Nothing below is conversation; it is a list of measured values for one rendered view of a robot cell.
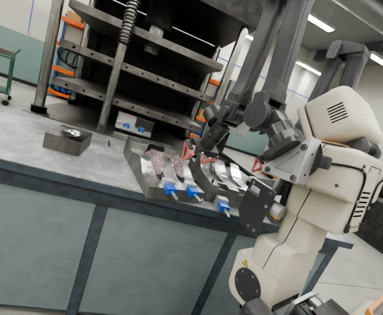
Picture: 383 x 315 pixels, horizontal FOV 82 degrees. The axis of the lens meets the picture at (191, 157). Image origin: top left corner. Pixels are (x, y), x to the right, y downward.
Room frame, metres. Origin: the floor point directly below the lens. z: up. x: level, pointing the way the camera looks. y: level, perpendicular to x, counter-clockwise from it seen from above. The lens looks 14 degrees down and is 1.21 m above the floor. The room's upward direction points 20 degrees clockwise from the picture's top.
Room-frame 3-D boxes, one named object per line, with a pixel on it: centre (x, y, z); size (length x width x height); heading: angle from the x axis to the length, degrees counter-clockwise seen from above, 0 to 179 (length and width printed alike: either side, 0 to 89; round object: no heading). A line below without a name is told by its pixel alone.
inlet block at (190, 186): (0.87, -0.06, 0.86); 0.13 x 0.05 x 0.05; 33
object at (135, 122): (1.87, 0.55, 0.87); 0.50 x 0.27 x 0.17; 15
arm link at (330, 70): (1.02, -0.42, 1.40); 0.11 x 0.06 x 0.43; 128
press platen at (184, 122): (1.98, 0.63, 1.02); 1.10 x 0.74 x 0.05; 105
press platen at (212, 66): (1.99, 0.63, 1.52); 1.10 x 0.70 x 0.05; 105
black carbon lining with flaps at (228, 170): (1.22, -0.18, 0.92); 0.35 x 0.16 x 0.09; 15
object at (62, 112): (1.93, 0.62, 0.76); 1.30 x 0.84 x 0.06; 105
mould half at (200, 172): (1.24, -0.19, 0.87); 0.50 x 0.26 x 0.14; 15
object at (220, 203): (0.90, -0.21, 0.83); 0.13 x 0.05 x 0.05; 16
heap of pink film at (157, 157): (1.07, 0.13, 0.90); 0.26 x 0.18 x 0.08; 33
